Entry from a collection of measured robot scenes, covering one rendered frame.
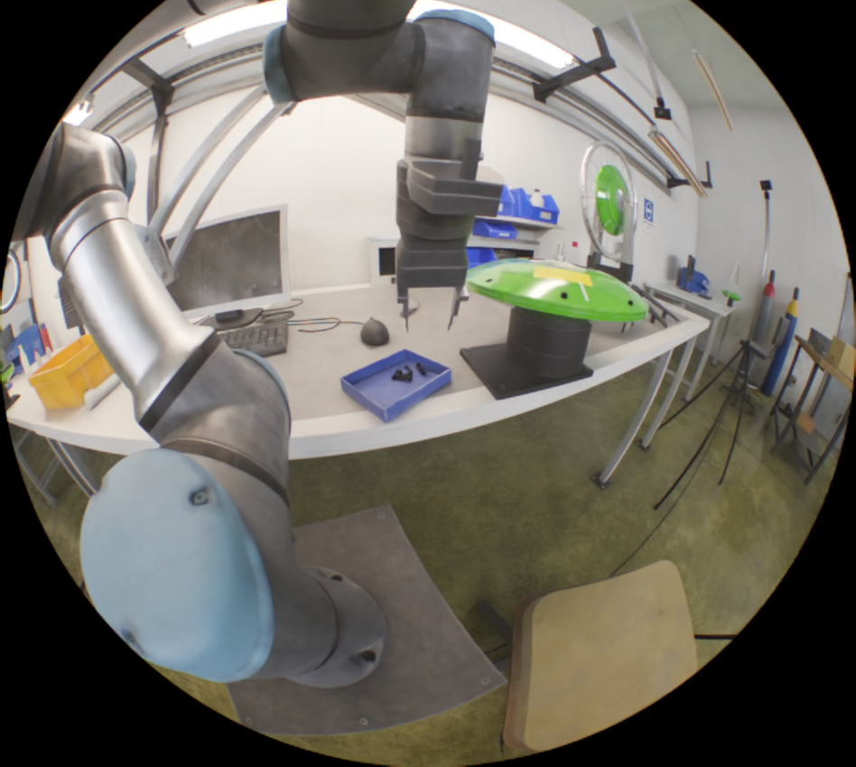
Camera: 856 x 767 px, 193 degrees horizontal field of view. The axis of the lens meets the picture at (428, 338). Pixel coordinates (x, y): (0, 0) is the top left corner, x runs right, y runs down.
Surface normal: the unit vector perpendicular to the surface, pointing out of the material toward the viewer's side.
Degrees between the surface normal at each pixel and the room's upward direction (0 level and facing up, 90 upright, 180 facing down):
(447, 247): 126
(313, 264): 90
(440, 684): 0
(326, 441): 90
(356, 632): 71
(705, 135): 90
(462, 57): 116
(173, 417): 81
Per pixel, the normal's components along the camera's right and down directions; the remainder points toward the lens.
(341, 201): 0.31, 0.38
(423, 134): -0.51, 0.64
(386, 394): 0.00, -0.92
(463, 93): 0.30, 0.75
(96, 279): 0.74, 0.05
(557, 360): -0.22, 0.39
